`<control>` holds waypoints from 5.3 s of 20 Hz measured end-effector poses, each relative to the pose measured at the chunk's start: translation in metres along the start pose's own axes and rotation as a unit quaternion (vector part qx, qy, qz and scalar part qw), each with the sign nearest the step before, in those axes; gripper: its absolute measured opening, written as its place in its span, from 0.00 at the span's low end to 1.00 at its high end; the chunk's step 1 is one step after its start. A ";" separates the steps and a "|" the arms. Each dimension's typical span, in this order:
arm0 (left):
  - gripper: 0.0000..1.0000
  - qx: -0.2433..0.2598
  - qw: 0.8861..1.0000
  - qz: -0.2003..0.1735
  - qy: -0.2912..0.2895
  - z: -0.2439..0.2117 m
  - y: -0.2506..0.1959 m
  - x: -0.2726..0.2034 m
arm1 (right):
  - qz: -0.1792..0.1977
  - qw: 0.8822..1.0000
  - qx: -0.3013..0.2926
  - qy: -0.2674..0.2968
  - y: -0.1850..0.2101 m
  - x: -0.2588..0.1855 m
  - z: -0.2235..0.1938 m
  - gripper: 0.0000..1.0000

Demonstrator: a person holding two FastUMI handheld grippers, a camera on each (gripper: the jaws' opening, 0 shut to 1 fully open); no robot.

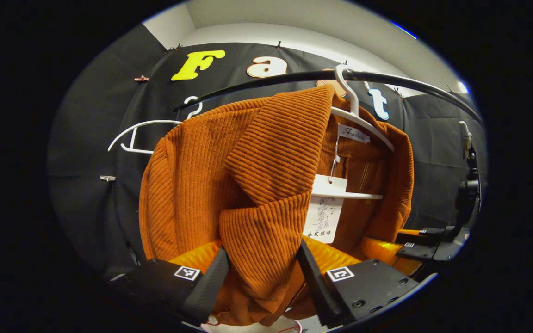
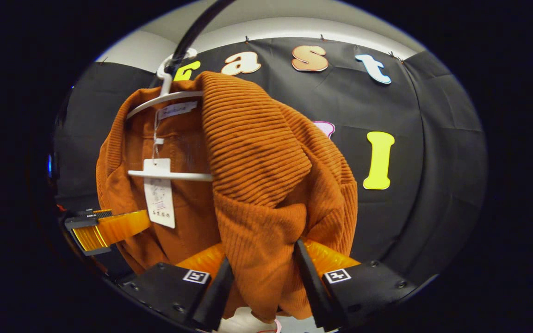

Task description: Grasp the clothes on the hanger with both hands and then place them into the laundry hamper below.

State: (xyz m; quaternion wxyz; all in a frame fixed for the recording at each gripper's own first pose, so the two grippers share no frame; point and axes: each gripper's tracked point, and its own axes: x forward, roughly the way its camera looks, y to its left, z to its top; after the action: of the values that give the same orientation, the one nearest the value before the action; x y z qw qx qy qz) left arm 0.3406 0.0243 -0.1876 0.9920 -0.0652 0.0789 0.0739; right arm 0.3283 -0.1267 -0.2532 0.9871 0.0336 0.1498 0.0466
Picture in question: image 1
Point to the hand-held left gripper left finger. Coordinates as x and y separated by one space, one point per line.
208 286

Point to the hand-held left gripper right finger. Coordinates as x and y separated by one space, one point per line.
317 286

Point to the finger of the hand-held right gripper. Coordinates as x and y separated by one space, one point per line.
428 237
417 252

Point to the white clothes hanger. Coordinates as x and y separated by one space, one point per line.
353 104

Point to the empty white hanger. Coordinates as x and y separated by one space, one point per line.
155 121

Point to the black clothes rack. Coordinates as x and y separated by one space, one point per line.
294 77

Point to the white paper tag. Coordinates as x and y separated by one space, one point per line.
324 217

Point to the silver clip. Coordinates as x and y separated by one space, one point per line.
108 178

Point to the black backdrop cloth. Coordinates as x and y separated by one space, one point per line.
86 138

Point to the red clip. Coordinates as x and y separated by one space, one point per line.
141 78

